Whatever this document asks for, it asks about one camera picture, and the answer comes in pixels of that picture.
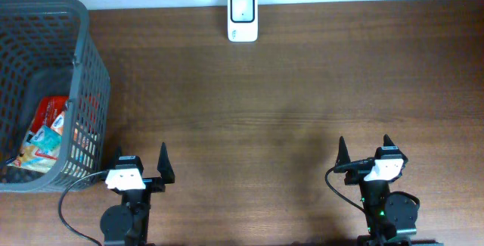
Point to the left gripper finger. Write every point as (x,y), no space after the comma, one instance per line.
(115,155)
(164,166)

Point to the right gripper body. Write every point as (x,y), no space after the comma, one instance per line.
(358,171)

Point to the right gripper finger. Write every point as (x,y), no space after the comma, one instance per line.
(387,142)
(343,157)

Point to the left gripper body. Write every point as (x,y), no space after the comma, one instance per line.
(153,185)

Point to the teal tissue pack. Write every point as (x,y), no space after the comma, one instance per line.
(46,139)

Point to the red snack bag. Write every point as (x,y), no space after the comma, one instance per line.
(48,110)

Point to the yellow wet wipes pack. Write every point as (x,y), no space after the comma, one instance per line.
(32,158)

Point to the orange tissue pack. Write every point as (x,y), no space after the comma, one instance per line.
(58,124)

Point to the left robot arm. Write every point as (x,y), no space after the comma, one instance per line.
(126,224)

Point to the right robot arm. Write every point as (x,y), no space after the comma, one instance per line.
(390,216)

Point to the white barcode scanner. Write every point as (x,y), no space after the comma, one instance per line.
(242,20)

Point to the grey plastic mesh basket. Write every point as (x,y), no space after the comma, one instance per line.
(46,50)

